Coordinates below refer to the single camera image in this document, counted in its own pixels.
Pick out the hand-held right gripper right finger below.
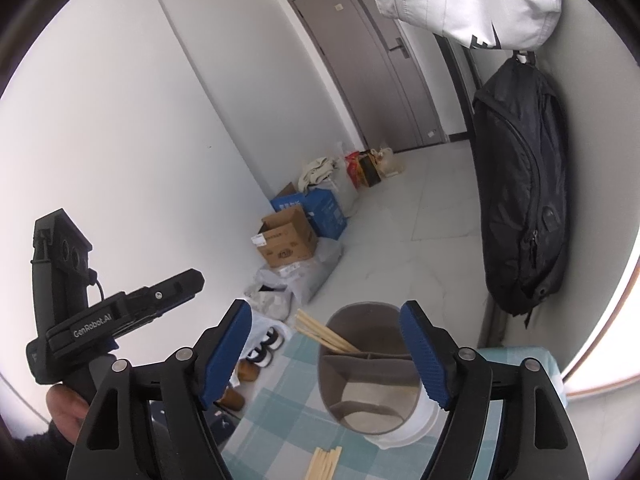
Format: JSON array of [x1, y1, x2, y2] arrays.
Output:
[[399, 300, 591, 480]]

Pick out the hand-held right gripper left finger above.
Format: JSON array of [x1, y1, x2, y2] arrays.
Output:
[[65, 299, 253, 480]]

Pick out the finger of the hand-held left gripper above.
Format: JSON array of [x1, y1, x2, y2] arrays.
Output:
[[122, 269, 205, 322]]

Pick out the white grey utensil holder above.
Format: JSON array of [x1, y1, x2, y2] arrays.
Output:
[[317, 301, 443, 450]]

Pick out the person's left forearm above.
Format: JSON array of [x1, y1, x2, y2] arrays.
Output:
[[10, 420, 76, 480]]

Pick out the person's left hand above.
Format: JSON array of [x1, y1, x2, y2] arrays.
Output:
[[46, 385, 93, 445]]

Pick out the black white sneaker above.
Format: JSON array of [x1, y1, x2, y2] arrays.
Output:
[[245, 342, 273, 367], [260, 327, 286, 351]]

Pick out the teal checkered tablecloth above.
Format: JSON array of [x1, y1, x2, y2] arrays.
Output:
[[220, 330, 568, 480]]

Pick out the grey plastic bags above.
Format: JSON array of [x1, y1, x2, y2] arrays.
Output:
[[244, 237, 345, 321]]

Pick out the brown cardboard box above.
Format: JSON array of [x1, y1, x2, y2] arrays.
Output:
[[257, 205, 319, 268]]

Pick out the blue cardboard box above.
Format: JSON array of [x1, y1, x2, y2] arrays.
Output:
[[271, 187, 348, 241]]

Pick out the cream cloth bag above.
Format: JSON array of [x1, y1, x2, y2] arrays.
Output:
[[298, 156, 337, 191]]

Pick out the round gold-framed mirror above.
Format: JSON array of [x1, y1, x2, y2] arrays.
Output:
[[561, 252, 640, 402]]

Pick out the black yellow box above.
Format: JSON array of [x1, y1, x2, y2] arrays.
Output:
[[357, 150, 383, 188]]

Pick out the clear plastic bag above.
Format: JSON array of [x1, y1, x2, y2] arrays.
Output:
[[330, 142, 361, 206]]

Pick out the black backpack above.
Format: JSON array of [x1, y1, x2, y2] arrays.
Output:
[[472, 55, 571, 328]]

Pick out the red snack bag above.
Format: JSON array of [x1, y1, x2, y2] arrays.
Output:
[[345, 151, 368, 188]]

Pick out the grey door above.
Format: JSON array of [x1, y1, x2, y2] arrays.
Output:
[[289, 0, 446, 153]]

